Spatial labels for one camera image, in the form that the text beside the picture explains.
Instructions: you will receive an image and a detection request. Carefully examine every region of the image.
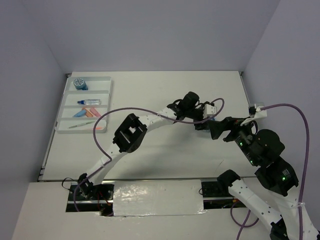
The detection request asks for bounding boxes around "orange plastic case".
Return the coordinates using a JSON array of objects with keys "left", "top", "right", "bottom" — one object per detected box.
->
[{"left": 82, "top": 107, "right": 94, "bottom": 118}]

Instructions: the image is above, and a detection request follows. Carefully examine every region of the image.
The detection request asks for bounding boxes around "clear spray bottle blue cap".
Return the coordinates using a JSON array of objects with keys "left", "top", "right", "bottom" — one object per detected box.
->
[{"left": 77, "top": 99, "right": 102, "bottom": 105}]

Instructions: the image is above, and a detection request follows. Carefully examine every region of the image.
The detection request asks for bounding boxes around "pink plastic case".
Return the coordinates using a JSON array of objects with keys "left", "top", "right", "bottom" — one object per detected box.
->
[{"left": 89, "top": 107, "right": 101, "bottom": 118}]

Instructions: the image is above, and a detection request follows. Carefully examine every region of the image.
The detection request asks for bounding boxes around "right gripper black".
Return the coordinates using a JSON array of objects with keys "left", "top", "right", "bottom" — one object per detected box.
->
[{"left": 205, "top": 114, "right": 259, "bottom": 164}]

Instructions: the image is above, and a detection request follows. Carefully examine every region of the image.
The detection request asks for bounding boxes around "blue plastic case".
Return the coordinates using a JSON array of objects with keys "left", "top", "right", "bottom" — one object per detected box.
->
[{"left": 72, "top": 109, "right": 87, "bottom": 118}]

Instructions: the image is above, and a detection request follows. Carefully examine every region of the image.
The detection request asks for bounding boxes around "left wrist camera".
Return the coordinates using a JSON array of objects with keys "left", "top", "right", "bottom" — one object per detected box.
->
[{"left": 203, "top": 104, "right": 217, "bottom": 119}]

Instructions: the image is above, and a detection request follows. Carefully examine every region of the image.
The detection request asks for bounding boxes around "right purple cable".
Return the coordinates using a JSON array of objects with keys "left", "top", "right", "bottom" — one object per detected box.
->
[{"left": 229, "top": 102, "right": 311, "bottom": 240}]

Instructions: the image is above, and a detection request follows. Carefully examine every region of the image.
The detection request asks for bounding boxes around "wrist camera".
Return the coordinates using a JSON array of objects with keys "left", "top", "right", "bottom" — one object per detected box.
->
[
  {"left": 203, "top": 104, "right": 217, "bottom": 119},
  {"left": 240, "top": 102, "right": 267, "bottom": 126}
]

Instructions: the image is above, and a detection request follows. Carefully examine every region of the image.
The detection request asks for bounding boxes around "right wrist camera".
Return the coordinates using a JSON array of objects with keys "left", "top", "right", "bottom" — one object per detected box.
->
[{"left": 240, "top": 102, "right": 267, "bottom": 126}]

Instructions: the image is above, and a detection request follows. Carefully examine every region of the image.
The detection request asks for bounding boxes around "white compartment tray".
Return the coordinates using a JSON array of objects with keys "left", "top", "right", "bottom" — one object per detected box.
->
[{"left": 55, "top": 76, "right": 113, "bottom": 134}]

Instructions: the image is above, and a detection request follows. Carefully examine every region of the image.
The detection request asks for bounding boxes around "green highlighter pen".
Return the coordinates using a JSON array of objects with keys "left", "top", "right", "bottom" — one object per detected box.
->
[{"left": 68, "top": 121, "right": 95, "bottom": 129}]

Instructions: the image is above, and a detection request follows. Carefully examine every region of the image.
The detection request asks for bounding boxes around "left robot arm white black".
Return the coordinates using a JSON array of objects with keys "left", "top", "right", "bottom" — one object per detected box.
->
[{"left": 76, "top": 91, "right": 216, "bottom": 200}]

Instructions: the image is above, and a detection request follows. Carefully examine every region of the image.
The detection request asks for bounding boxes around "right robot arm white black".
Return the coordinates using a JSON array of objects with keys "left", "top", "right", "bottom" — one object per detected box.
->
[{"left": 208, "top": 117, "right": 320, "bottom": 240}]

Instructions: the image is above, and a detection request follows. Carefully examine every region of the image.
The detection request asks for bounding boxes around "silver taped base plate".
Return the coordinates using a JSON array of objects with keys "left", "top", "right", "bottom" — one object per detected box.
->
[{"left": 112, "top": 179, "right": 206, "bottom": 217}]

